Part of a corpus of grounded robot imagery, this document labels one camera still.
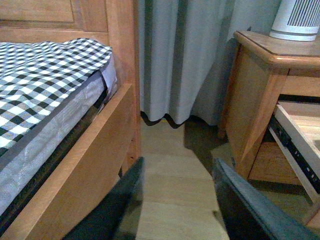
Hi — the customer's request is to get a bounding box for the wooden nightstand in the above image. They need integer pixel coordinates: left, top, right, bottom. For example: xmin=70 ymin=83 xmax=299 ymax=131
xmin=216 ymin=29 xmax=320 ymax=231

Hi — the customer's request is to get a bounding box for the wooden bed frame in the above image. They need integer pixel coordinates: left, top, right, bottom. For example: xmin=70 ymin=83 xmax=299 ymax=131
xmin=0 ymin=0 xmax=141 ymax=240

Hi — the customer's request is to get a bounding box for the wooden drawer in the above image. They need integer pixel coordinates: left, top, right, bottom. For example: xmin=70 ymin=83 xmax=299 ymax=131
xmin=268 ymin=100 xmax=320 ymax=203
xmin=248 ymin=142 xmax=302 ymax=186

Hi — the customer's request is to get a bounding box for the grey curtain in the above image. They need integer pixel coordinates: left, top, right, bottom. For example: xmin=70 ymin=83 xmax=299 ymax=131
xmin=138 ymin=0 xmax=280 ymax=125

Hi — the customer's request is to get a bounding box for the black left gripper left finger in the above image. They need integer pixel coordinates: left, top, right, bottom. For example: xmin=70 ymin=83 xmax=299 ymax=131
xmin=63 ymin=157 xmax=145 ymax=240

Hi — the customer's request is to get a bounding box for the white cylindrical air purifier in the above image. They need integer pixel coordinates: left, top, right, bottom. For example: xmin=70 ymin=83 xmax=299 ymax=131
xmin=269 ymin=0 xmax=320 ymax=42

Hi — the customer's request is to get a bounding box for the black white checkered sheet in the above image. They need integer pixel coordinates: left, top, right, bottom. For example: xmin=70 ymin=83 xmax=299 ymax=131
xmin=0 ymin=38 xmax=113 ymax=155

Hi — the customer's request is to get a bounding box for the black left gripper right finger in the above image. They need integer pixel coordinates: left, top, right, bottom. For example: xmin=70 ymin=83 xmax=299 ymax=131
xmin=212 ymin=158 xmax=320 ymax=240

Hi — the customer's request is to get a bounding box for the grey mattress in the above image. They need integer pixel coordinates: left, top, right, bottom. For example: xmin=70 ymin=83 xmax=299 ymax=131
xmin=0 ymin=57 xmax=118 ymax=213

